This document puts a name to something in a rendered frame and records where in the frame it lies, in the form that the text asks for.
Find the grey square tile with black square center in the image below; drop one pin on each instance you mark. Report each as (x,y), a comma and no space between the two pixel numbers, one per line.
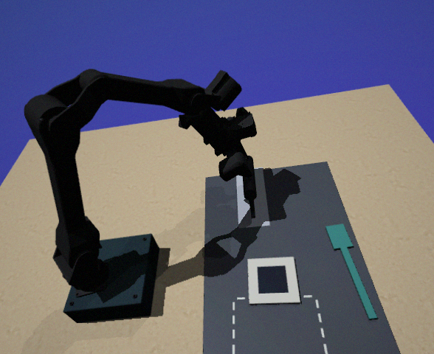
(272,280)

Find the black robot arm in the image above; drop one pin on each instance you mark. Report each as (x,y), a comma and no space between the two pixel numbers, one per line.
(56,128)

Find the teal small trowel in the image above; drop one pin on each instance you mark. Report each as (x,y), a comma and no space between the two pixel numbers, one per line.
(340,241)

